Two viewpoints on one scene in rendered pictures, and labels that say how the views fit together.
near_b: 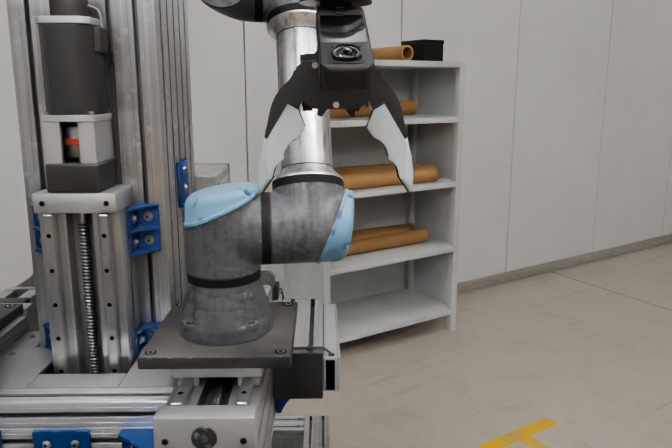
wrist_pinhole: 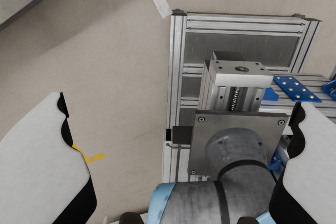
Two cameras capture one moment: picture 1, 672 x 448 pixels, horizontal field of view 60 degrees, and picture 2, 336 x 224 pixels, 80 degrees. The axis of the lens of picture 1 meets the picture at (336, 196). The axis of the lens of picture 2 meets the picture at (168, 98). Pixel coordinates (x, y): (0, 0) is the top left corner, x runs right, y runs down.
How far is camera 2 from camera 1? 0.51 m
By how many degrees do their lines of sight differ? 48
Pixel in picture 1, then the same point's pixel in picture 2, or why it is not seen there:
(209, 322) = (249, 139)
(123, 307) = not seen: hidden behind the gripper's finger
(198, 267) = (268, 175)
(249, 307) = (223, 151)
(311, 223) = (184, 206)
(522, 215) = not seen: outside the picture
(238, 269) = (237, 172)
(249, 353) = (221, 118)
